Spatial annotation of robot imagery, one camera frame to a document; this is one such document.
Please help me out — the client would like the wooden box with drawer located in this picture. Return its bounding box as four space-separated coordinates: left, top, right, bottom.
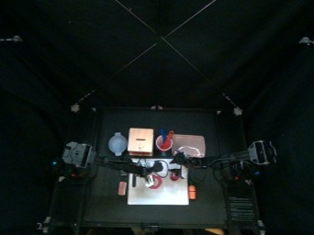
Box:
127 127 156 157

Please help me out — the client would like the pale blue plastic bowl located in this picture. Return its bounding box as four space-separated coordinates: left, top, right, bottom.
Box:
107 131 128 157

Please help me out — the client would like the white cutting board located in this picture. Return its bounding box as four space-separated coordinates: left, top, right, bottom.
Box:
127 157 190 207

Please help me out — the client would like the clear plastic container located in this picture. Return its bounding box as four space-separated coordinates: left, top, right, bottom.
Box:
171 133 207 159

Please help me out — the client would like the ribbed plastic utensil cup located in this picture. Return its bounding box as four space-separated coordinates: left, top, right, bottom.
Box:
155 135 175 152

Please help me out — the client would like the red plastic utensil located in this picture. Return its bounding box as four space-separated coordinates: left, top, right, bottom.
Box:
164 130 175 147

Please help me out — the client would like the blue plastic utensil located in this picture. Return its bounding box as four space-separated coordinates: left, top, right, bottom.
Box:
158 128 168 144

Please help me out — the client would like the white text label sticker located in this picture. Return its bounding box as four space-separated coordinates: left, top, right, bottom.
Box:
227 196 258 227

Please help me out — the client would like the red dough ring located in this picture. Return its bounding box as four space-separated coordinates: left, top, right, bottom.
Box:
147 174 164 190

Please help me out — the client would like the thin diagonal cord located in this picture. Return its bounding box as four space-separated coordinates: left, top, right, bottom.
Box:
112 0 239 108
73 0 218 106

